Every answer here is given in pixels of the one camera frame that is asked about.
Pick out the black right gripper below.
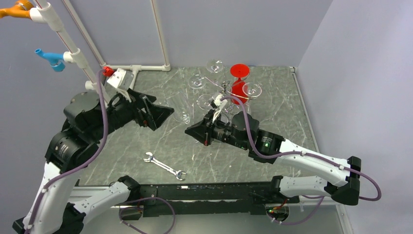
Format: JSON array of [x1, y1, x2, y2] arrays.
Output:
[[186, 109, 249, 150]]

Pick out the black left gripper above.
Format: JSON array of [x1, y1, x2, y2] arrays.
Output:
[[91, 85, 174, 140]]

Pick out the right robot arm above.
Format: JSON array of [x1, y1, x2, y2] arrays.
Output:
[[185, 111, 361, 206]]

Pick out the red plastic wine glass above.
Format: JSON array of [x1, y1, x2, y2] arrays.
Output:
[[230, 63, 250, 104]]

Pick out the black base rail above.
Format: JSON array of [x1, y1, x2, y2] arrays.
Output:
[[121, 181, 300, 217]]

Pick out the silver double open wrench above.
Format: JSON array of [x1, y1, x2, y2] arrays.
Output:
[[143, 152, 187, 181]]

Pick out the blue pipe fitting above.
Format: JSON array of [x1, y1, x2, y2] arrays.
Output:
[[35, 48, 66, 72]]

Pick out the chrome wine glass rack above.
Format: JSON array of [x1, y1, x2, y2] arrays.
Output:
[[213, 80, 251, 118]]

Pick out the clear wine glass back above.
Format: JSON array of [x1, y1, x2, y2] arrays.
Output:
[[206, 59, 225, 73]]

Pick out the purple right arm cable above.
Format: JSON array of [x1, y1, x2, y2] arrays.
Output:
[[221, 95, 382, 227]]

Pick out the clear wine glass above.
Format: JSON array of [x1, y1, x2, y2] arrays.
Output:
[[166, 92, 191, 124], [188, 74, 205, 89], [206, 59, 225, 73], [196, 94, 215, 110], [243, 82, 262, 99]]

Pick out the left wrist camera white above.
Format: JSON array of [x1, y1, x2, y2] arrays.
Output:
[[102, 66, 134, 91]]

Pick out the orange pipe fitting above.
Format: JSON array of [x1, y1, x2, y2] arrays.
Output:
[[0, 0, 34, 19]]

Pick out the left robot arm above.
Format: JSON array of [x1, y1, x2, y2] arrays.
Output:
[[12, 90, 174, 234]]

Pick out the white PVC pipe frame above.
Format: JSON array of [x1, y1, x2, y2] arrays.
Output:
[[29, 0, 171, 104]]

